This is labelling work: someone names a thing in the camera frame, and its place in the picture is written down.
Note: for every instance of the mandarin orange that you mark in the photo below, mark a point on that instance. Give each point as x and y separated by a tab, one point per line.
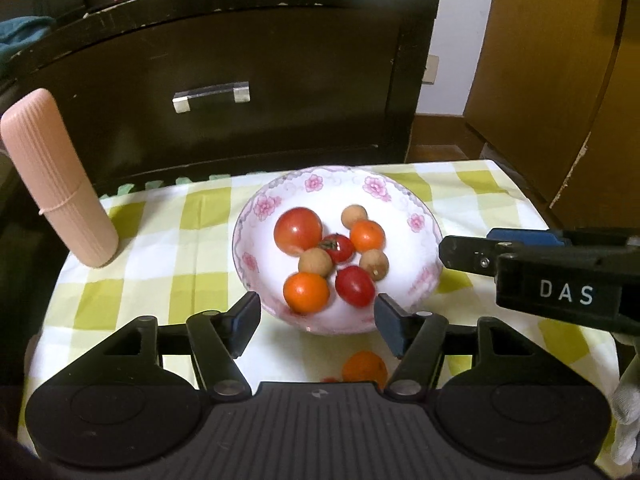
364	367

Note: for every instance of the pink ribbed case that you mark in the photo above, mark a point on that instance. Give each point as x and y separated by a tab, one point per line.
55	175

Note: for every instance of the dark wooden cabinet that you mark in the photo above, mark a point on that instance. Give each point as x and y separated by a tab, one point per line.
300	60

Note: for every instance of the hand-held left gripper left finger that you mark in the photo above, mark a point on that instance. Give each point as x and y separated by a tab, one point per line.
246	322

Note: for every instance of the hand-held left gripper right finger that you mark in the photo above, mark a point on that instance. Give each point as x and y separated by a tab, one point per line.
387	325

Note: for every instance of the green checked tablecloth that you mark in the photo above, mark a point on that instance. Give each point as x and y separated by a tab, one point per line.
165	260

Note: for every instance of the person's right hand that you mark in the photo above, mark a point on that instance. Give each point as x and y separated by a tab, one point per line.
627	410

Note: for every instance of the longan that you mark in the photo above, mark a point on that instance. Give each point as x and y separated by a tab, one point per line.
374	264
315	263
354	216

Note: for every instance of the orange tomato back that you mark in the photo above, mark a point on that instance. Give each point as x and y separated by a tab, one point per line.
368	236

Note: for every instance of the white floral plate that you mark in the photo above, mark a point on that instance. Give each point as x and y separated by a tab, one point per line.
280	195

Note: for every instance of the blue cloth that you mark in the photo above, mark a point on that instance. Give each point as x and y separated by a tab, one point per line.
22	35

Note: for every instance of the large red tomato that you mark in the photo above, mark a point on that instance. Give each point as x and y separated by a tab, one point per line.
298	230

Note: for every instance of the brown wooden wardrobe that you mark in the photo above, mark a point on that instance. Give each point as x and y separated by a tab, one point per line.
550	85

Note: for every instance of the wall socket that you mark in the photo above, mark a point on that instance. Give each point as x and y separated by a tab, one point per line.
431	69

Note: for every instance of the smooth orange tomato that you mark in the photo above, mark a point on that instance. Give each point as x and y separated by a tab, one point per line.
306	292

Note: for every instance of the small red tomato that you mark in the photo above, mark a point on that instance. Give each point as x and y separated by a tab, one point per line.
340	250
331	379
355	286

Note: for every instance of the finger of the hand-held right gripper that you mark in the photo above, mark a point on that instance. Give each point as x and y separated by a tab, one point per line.
467	255
525	237

